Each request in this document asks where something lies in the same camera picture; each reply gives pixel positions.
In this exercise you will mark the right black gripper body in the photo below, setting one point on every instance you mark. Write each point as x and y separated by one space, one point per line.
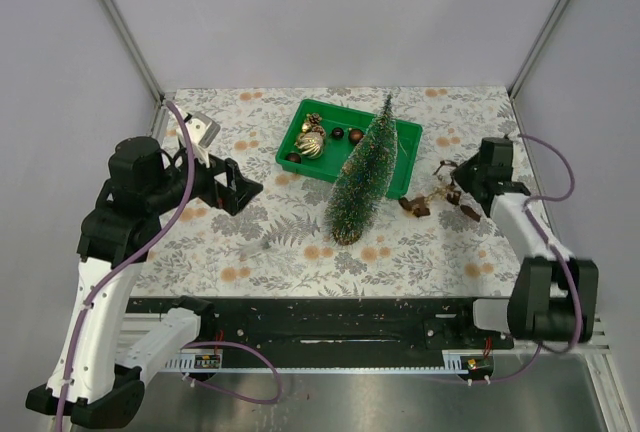
467 173

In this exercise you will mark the brown ribbon bow decoration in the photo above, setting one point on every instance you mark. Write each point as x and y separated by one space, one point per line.
446 190

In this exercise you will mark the small frosted christmas tree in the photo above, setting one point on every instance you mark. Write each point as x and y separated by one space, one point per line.
364 180

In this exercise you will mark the green plastic tray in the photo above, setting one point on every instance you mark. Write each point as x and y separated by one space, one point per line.
328 165

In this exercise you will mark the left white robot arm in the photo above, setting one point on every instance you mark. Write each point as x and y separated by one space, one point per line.
92 384

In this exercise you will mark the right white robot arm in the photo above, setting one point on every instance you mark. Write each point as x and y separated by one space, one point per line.
553 299

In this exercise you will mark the clear plastic battery box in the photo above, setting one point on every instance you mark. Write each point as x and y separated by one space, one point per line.
255 248

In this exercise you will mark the gold ball ornament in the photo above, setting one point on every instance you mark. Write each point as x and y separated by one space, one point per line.
294 157

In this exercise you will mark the floral patterned table mat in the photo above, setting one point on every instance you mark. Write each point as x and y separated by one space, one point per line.
443 254

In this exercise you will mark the silver gold ribbed ornament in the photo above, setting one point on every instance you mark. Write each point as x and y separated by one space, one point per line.
310 145

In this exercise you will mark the gold pine cone ornament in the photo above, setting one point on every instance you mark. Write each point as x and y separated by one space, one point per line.
313 119

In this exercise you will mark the dark brown ball ornament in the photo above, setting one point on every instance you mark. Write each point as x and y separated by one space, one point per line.
337 133

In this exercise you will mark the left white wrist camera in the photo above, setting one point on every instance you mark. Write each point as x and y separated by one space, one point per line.
202 131

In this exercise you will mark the left aluminium frame post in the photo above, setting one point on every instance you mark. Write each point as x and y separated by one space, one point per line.
117 19

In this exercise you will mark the aluminium frame post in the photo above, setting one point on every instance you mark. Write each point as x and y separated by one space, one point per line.
551 23
117 19

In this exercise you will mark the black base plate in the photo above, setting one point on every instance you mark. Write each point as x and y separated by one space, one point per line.
319 324

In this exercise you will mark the white slotted cable duct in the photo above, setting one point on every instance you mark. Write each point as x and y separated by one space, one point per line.
333 361

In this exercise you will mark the right aluminium frame post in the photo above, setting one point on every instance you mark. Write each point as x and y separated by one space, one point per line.
551 23

